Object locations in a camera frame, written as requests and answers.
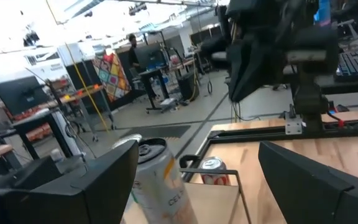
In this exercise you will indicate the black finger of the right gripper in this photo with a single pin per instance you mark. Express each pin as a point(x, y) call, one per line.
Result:
point(239, 68)
point(263, 62)

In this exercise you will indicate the person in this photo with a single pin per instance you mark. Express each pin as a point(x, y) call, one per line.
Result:
point(133, 56)

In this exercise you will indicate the monitor with blue screen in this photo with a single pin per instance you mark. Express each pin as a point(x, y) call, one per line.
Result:
point(323, 12)

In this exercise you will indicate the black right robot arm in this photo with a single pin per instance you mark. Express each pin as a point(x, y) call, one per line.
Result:
point(309, 93)

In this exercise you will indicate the white orange Celsius can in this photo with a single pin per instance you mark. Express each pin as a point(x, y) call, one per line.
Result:
point(160, 186)

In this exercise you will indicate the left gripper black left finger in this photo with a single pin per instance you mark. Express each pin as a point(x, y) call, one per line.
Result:
point(57, 205)

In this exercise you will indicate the wooden shelf black metal frame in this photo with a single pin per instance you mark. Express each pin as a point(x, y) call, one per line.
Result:
point(210, 202)

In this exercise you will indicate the black box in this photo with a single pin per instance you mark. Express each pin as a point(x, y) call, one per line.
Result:
point(26, 172)

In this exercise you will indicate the red patterned boxes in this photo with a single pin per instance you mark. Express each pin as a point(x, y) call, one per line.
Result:
point(39, 132)

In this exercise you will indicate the black standing desk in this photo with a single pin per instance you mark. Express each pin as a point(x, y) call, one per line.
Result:
point(157, 72)

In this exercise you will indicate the black aluminium table frame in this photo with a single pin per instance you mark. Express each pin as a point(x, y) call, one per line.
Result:
point(259, 136)

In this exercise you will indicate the black ceiling camera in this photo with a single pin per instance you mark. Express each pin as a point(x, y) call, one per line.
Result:
point(31, 39)

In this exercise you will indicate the wooden workbench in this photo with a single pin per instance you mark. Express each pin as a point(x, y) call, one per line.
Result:
point(79, 94)

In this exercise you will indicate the black partition panel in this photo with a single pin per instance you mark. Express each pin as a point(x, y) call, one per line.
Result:
point(79, 74)

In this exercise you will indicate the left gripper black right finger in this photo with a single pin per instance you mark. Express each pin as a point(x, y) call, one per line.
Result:
point(322, 205)

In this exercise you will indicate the silver metal bracket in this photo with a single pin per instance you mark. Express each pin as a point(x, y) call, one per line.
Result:
point(293, 127)

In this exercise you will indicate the colourful patchwork quilt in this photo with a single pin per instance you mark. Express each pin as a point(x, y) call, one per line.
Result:
point(112, 77)

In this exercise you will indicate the black office chair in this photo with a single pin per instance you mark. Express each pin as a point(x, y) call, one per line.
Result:
point(346, 15)

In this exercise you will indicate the silver Diet Coke can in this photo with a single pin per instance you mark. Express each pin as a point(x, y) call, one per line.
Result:
point(212, 163)

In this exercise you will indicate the black computer monitor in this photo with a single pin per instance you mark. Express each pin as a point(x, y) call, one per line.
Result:
point(151, 57)
point(20, 95)

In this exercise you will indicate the black side desk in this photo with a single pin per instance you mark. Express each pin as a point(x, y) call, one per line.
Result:
point(353, 85)

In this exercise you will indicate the black bin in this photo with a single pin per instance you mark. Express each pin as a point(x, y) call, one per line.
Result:
point(188, 88)

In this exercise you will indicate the white cylinder tank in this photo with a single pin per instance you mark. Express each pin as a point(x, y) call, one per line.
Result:
point(68, 137)

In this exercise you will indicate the backlit computer keyboard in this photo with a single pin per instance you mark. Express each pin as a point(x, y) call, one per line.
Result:
point(356, 63)

